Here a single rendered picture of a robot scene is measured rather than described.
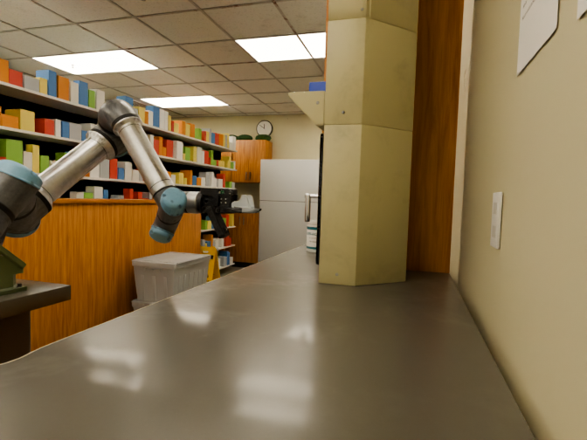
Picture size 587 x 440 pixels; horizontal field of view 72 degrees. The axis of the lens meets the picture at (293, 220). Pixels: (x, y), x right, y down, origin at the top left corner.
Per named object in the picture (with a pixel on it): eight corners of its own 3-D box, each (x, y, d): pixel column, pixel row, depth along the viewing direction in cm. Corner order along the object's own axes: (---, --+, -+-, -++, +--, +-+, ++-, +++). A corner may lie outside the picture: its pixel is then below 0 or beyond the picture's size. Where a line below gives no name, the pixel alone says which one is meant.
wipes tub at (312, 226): (334, 250, 199) (336, 220, 199) (330, 253, 187) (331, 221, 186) (309, 248, 203) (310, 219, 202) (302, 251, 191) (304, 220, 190)
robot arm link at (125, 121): (128, 80, 133) (198, 202, 122) (126, 103, 141) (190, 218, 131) (92, 85, 126) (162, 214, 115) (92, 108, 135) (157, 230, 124)
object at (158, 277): (211, 290, 369) (212, 254, 367) (175, 305, 311) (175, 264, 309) (172, 285, 381) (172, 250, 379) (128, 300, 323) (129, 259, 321)
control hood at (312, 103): (342, 140, 149) (343, 113, 149) (323, 124, 118) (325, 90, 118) (312, 140, 153) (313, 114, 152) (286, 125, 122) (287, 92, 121)
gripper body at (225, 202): (230, 189, 130) (196, 187, 133) (229, 215, 130) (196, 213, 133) (239, 189, 137) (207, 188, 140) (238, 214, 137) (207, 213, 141)
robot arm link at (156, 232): (149, 223, 124) (163, 196, 130) (145, 238, 133) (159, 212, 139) (174, 233, 126) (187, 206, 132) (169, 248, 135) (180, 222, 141)
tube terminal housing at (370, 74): (406, 271, 145) (417, 53, 141) (404, 291, 114) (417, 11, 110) (337, 266, 152) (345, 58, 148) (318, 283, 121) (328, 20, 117)
